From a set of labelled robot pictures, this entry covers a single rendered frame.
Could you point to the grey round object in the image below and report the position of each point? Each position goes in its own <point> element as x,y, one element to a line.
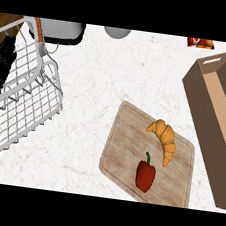
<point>117,32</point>

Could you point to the grey appliance with black base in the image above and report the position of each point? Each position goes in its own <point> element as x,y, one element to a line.
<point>62,31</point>

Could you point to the red bell pepper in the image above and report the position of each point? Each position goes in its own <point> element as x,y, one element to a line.
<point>145,176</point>

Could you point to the brown cardboard box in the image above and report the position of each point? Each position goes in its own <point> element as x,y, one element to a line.
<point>214,125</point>

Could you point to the red and orange package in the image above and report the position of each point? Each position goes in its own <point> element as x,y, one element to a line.
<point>200,43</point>

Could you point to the wooden cutting board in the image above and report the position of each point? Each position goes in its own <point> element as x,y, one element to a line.
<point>127,147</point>

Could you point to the golden croissant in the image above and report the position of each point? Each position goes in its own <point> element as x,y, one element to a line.
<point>165,138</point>

